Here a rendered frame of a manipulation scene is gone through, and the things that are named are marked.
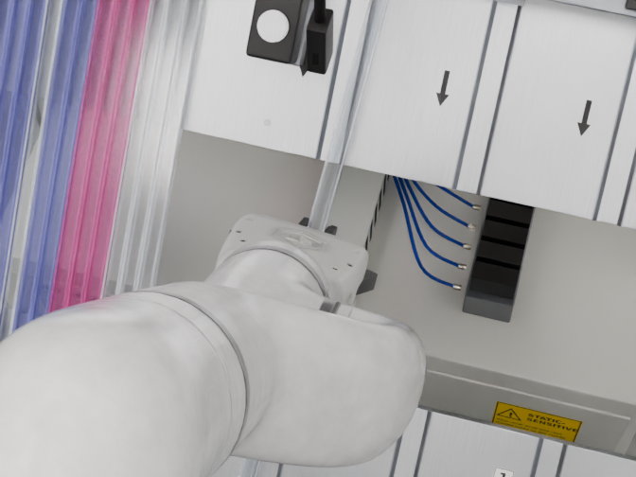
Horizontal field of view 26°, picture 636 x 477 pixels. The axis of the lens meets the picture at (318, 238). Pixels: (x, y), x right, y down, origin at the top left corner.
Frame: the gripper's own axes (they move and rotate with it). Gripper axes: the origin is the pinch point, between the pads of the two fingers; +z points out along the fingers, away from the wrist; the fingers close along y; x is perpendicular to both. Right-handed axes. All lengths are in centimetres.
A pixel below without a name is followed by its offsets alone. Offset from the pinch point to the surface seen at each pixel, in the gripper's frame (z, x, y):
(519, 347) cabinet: 29.9, 12.5, -19.9
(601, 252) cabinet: 39.3, 2.8, -25.6
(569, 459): -0.1, 10.8, -24.3
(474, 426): 0.0, 10.6, -16.4
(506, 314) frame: 30.4, 9.7, -17.7
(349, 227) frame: 31.8, 6.1, 0.1
